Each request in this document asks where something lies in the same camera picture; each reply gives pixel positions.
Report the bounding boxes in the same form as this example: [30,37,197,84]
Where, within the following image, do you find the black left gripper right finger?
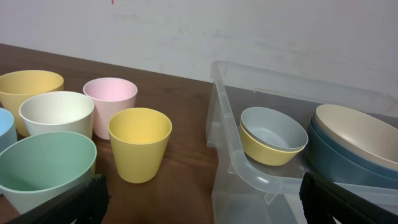
[299,172,397,224]

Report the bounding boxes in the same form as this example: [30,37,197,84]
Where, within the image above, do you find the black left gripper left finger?
[7,174,109,224]

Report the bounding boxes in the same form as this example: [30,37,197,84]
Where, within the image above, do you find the large dark blue bowl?
[307,123,397,189]

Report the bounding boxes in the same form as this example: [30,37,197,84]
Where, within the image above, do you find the large beige bowl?
[314,105,397,163]

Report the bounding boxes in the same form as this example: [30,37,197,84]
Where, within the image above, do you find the small yellow bowl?
[239,123,304,166]

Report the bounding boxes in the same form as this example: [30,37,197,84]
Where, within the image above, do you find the small grey-blue bowl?
[240,107,308,151]

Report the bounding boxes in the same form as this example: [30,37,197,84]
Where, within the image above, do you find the green cup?
[1,131,97,214]

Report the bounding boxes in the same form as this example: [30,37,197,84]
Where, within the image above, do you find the clear plastic storage box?
[206,61,397,223]

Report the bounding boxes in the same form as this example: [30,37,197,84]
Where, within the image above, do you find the yellow cup near box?
[108,108,172,184]

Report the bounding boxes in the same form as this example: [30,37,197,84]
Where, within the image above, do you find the white cup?
[19,91,95,139]

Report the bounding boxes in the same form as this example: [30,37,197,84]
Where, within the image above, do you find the light blue cup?
[0,108,17,152]

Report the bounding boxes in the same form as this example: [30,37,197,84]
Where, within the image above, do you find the pink cup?
[83,77,138,140]

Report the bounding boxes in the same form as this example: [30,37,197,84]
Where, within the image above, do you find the yellow cup far left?
[1,70,64,137]

